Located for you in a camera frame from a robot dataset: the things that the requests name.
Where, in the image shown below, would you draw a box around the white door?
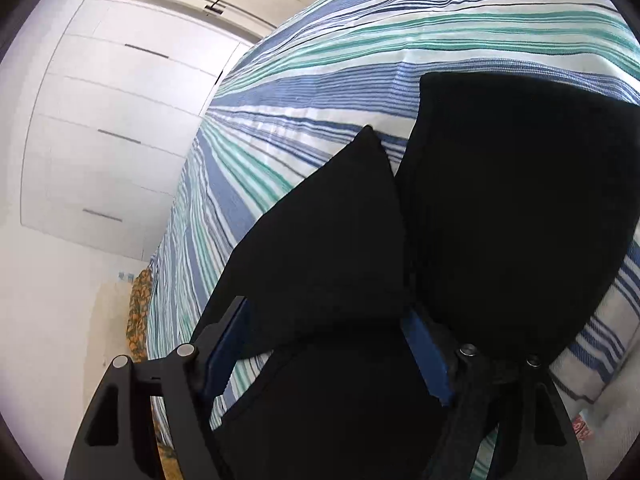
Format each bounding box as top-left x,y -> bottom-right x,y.
112,0 -> 281,46

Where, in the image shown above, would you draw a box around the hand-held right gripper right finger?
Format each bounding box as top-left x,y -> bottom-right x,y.
400,310 -> 588,480

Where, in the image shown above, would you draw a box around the black pants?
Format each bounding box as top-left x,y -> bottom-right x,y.
190,71 -> 640,480

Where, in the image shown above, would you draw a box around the striped bed sheet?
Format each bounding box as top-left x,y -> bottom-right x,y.
145,0 -> 640,480

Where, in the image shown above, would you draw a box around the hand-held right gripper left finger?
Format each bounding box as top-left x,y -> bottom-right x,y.
64,296 -> 251,480

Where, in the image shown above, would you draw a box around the orange floral blanket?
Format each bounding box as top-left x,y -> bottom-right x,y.
125,267 -> 183,480

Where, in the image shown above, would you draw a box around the white wardrobe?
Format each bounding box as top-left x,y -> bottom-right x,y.
20,0 -> 256,251

